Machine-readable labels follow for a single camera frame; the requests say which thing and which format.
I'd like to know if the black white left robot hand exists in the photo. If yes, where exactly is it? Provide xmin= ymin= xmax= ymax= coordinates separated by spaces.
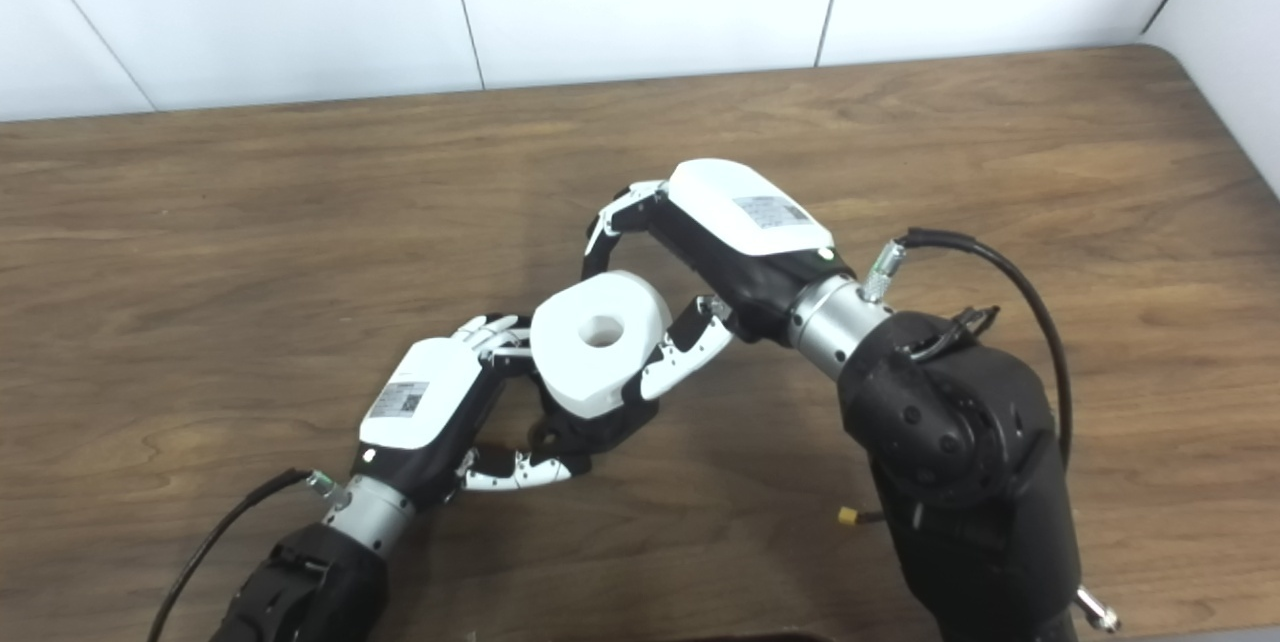
xmin=355 ymin=314 xmax=592 ymax=512

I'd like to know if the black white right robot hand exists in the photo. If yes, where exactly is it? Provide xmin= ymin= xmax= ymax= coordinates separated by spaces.
xmin=582 ymin=158 xmax=857 ymax=402

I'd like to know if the round white piece with holes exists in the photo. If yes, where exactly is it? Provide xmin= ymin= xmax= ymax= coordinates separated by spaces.
xmin=530 ymin=270 xmax=674 ymax=420

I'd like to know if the black flanged holder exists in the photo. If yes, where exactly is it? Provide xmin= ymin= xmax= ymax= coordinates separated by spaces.
xmin=527 ymin=390 xmax=662 ymax=459

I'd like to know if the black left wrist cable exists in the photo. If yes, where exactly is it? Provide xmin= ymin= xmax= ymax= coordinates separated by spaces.
xmin=148 ymin=467 xmax=337 ymax=642

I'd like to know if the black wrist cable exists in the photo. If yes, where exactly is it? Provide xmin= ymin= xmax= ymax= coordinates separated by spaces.
xmin=865 ymin=228 xmax=1074 ymax=473
xmin=148 ymin=467 xmax=337 ymax=642

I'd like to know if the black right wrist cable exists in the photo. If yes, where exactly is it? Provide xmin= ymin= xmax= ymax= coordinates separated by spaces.
xmin=865 ymin=228 xmax=1074 ymax=473

